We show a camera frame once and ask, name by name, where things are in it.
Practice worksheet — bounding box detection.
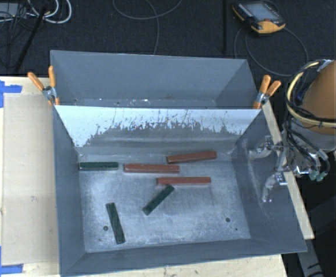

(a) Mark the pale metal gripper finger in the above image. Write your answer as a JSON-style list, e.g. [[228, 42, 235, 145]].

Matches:
[[261, 174, 288, 204], [248, 136, 274, 159]]

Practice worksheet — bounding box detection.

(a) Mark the red-brown flat block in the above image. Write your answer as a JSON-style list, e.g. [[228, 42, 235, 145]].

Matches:
[[166, 151, 218, 164], [124, 163, 181, 174], [156, 176, 212, 186]]

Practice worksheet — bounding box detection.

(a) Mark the grey metal bin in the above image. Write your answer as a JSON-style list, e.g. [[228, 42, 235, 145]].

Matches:
[[50, 50, 308, 277]]

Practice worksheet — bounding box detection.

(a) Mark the dark green flat block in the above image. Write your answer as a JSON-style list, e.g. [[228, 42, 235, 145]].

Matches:
[[79, 161, 120, 171], [142, 185, 176, 216], [106, 202, 126, 245]]

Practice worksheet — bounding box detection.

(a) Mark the pale wood flat board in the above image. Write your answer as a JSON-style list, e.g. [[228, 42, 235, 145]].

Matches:
[[1, 93, 60, 265]]

